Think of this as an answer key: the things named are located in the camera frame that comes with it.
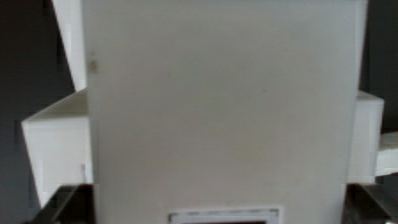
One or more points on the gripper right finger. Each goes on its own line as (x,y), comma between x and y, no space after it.
(371,205)

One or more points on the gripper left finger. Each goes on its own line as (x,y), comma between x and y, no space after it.
(71,206)

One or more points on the white cabinet body box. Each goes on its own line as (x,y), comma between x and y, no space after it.
(56,128)

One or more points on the white cabinet top block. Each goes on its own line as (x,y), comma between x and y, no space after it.
(223,85)

